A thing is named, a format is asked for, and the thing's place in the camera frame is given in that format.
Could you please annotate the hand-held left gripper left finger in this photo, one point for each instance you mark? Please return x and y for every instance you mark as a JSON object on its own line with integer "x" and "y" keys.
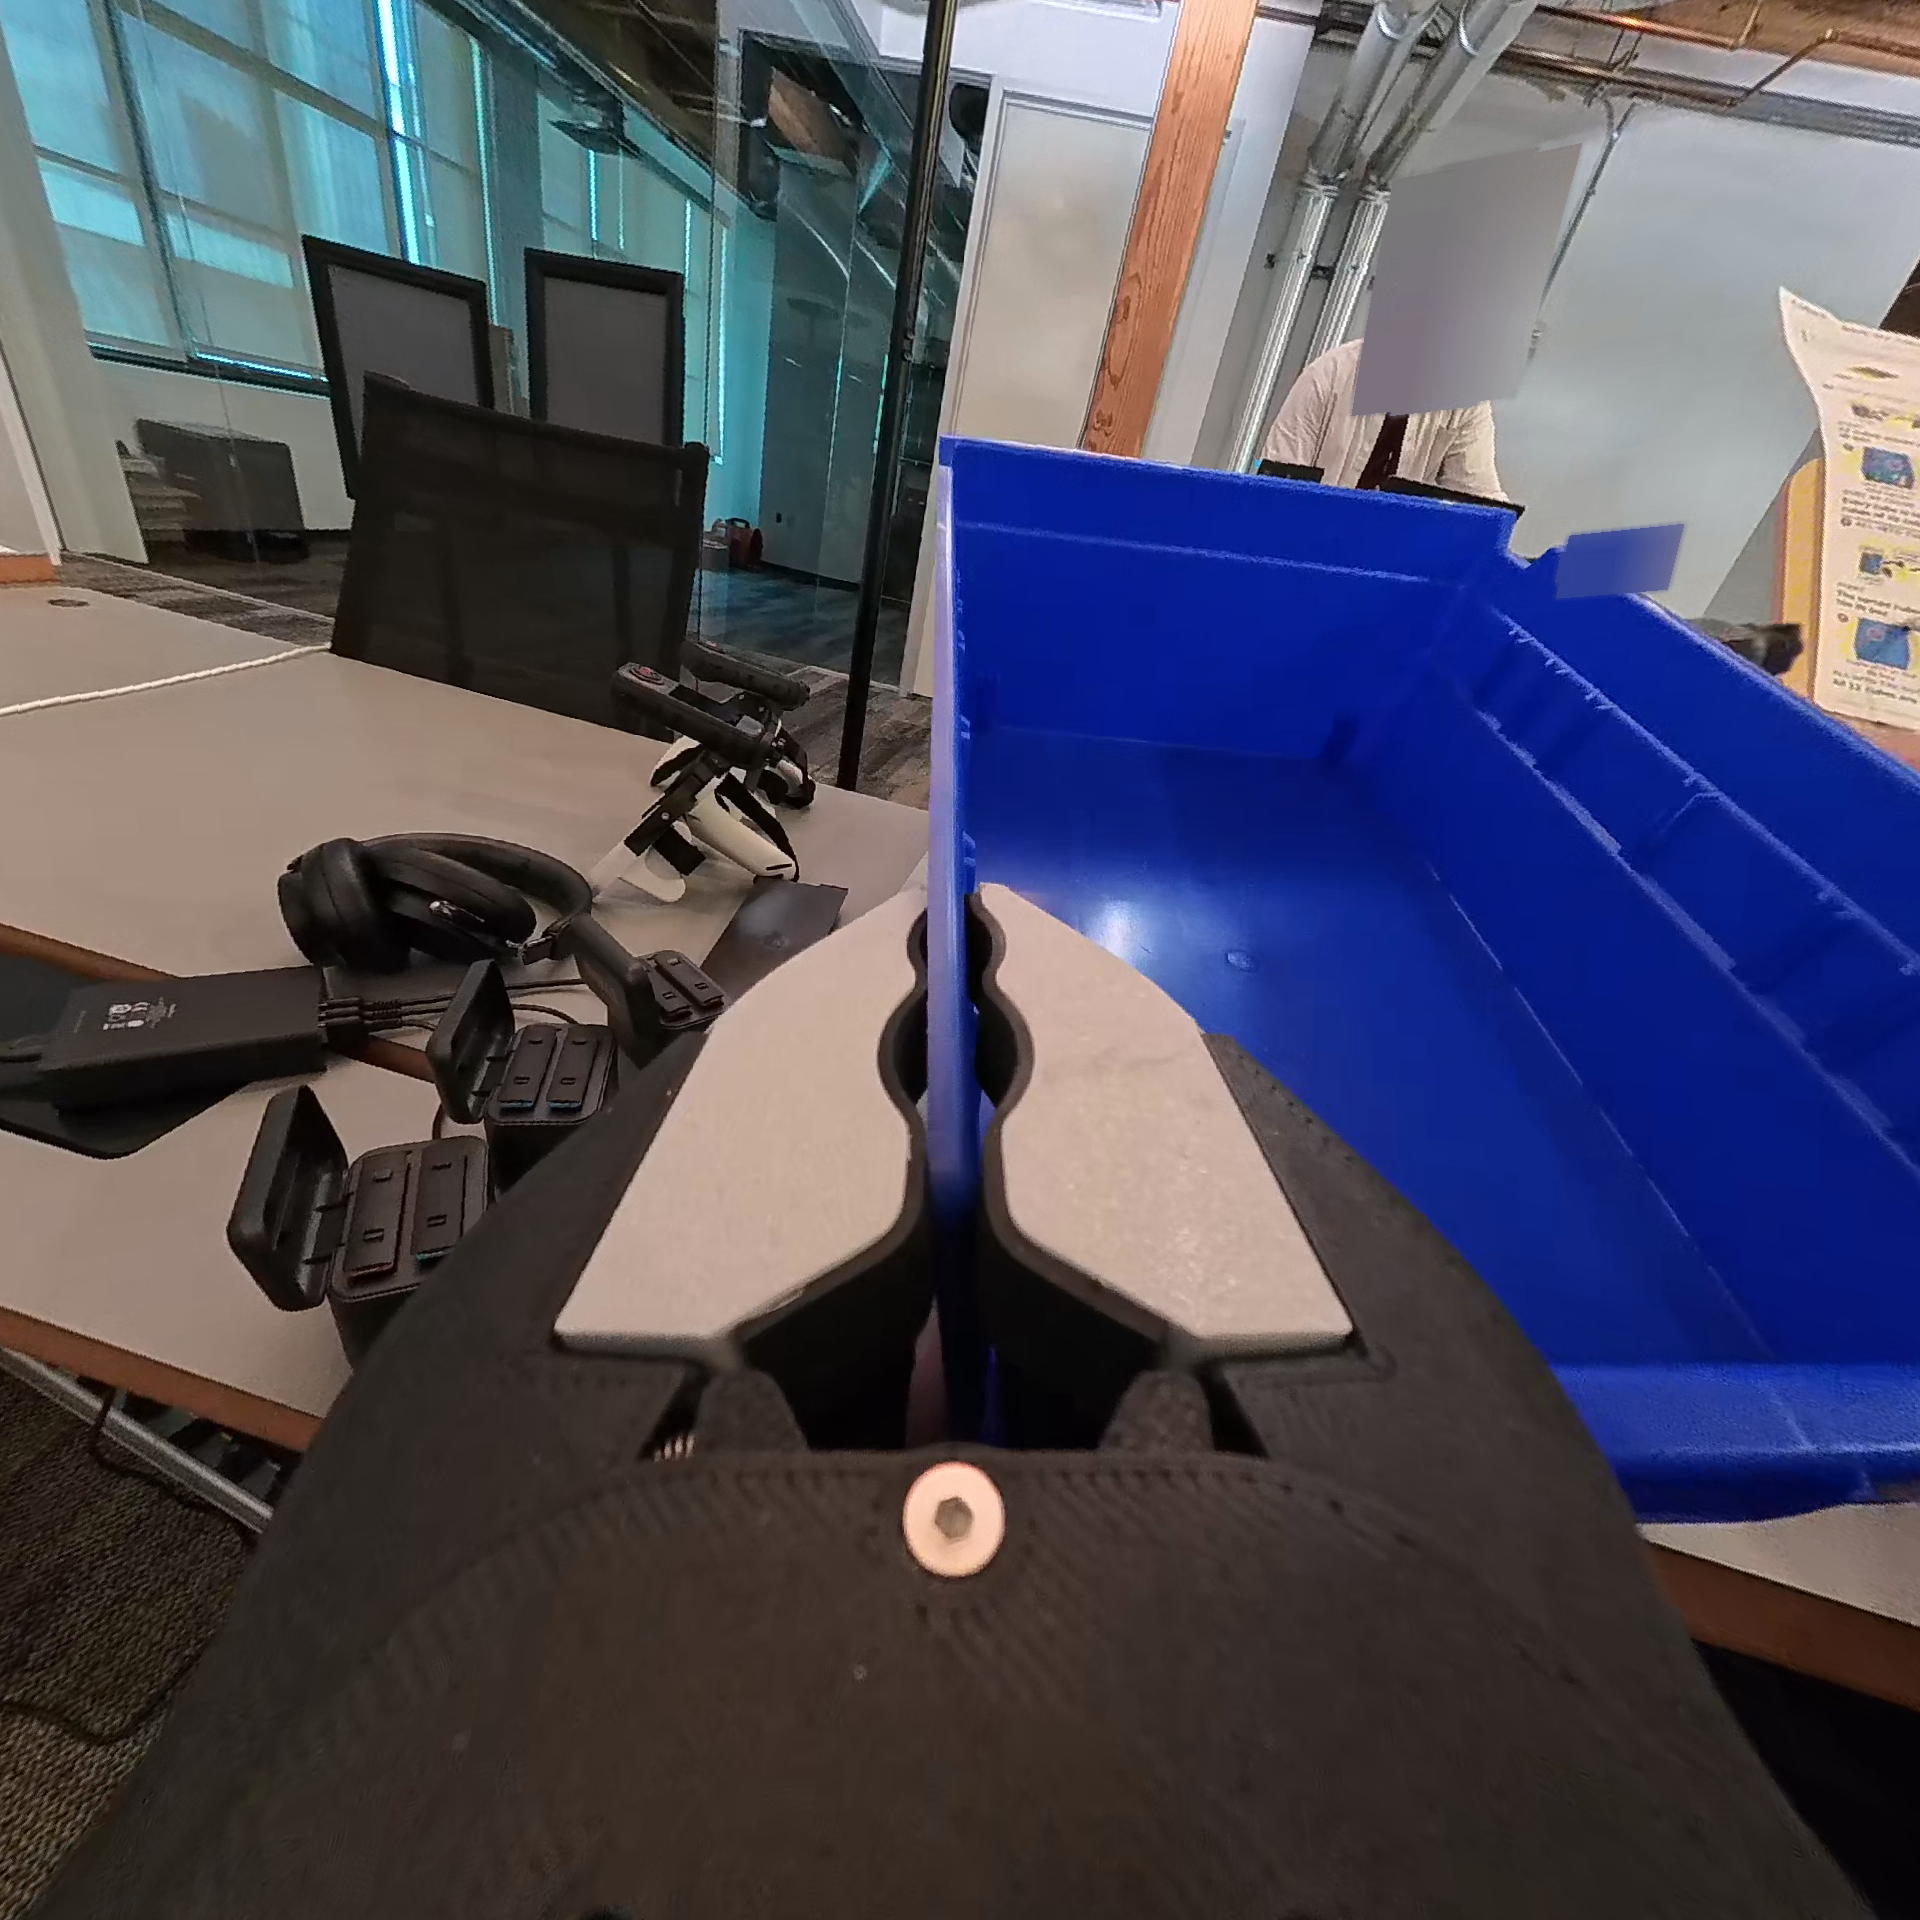
{"x": 751, "y": 1200}

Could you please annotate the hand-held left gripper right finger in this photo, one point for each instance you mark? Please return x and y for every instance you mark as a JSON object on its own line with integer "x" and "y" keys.
{"x": 1155, "y": 1200}

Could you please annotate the blue plastic bin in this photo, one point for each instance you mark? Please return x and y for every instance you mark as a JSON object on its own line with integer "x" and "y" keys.
{"x": 1276, "y": 839}

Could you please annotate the black charging case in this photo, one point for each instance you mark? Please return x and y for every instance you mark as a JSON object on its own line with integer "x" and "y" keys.
{"x": 389, "y": 1215}
{"x": 547, "y": 1079}
{"x": 676, "y": 991}

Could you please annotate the black card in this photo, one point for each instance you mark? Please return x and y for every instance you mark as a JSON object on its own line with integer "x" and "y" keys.
{"x": 780, "y": 932}

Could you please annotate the spare hand-held gripper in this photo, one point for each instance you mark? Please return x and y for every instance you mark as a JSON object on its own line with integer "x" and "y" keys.
{"x": 722, "y": 706}

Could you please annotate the black headphones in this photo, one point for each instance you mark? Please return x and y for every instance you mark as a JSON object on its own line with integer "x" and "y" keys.
{"x": 339, "y": 902}

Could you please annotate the black power adapter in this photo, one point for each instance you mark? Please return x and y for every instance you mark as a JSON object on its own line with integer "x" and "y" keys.
{"x": 182, "y": 1027}

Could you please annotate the red bag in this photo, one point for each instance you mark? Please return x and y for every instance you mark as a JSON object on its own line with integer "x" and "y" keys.
{"x": 735, "y": 547}

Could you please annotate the black mesh chair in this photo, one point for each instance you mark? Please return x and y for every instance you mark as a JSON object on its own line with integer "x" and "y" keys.
{"x": 511, "y": 557}

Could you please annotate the black framed chair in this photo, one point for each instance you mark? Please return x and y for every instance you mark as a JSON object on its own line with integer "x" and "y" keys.
{"x": 610, "y": 347}
{"x": 398, "y": 347}

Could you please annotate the dark low cabinet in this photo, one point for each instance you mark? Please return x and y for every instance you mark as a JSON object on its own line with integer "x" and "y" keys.
{"x": 226, "y": 480}

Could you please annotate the metal ceiling pipes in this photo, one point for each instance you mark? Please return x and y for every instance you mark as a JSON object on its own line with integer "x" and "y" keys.
{"x": 1342, "y": 226}

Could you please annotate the printed instruction sheet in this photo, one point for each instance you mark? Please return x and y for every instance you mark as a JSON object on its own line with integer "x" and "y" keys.
{"x": 1862, "y": 451}

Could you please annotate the black glass wall post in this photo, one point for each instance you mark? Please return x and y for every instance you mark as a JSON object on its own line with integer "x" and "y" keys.
{"x": 898, "y": 451}

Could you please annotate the wooden post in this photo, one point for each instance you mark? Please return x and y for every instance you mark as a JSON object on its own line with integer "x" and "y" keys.
{"x": 1171, "y": 226}

